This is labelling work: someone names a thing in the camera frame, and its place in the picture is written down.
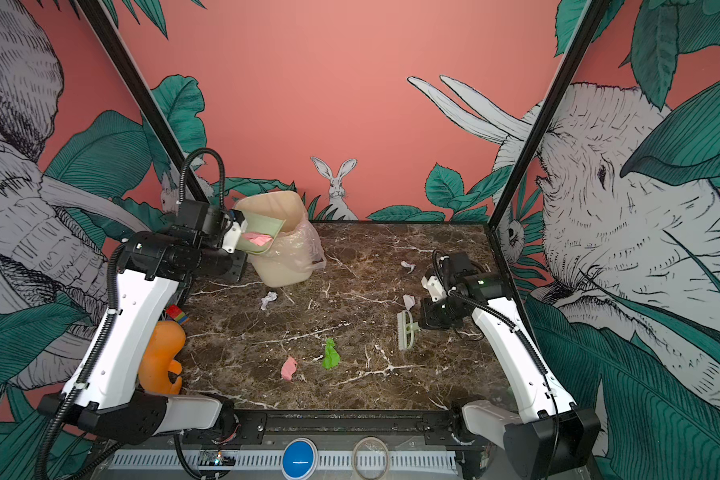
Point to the pale green hand brush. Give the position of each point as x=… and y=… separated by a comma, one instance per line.
x=407, y=328

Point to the orange duck toy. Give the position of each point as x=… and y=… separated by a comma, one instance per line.
x=159, y=371

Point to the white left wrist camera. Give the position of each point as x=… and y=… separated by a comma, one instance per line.
x=232, y=235

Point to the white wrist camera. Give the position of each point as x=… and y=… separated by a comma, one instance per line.
x=232, y=235
x=434, y=288

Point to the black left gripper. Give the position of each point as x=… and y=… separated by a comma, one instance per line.
x=239, y=267

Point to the small circuit board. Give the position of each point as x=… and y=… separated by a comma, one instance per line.
x=217, y=459

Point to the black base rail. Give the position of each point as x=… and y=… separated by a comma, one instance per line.
x=249, y=427

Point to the large green paper scrap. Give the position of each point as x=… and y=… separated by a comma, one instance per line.
x=331, y=357

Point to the black frame post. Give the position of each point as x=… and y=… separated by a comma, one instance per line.
x=99, y=19
x=586, y=28

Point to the black left frame post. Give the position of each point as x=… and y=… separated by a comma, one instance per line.
x=99, y=19

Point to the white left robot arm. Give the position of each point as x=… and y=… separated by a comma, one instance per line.
x=143, y=275

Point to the pink paper scrap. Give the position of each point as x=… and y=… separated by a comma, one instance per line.
x=257, y=239
x=289, y=369

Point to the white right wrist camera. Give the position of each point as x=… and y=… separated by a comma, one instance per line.
x=434, y=288

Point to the cream trash bin with bag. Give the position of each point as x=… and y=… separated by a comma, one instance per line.
x=294, y=251

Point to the white paper scrap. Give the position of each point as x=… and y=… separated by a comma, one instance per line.
x=409, y=302
x=409, y=266

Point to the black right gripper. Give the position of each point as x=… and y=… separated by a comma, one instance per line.
x=428, y=319

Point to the pale green dustpan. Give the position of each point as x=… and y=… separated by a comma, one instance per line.
x=259, y=232

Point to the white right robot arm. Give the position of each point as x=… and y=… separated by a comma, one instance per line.
x=549, y=433

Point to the colourful toy brick block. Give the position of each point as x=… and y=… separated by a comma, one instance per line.
x=176, y=314

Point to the black right frame post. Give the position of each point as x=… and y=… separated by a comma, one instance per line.
x=586, y=28

